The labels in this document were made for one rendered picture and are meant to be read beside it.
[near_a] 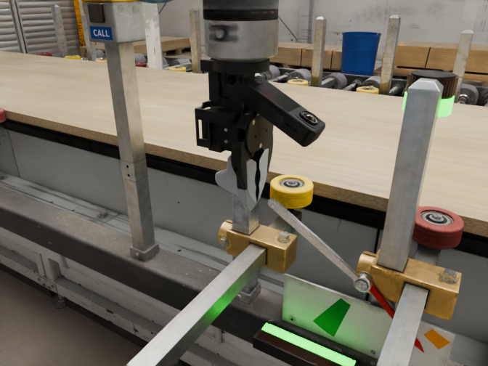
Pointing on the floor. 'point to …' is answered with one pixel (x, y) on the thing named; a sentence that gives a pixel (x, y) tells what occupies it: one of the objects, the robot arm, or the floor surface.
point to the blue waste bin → (359, 52)
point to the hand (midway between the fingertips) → (254, 203)
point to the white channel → (152, 40)
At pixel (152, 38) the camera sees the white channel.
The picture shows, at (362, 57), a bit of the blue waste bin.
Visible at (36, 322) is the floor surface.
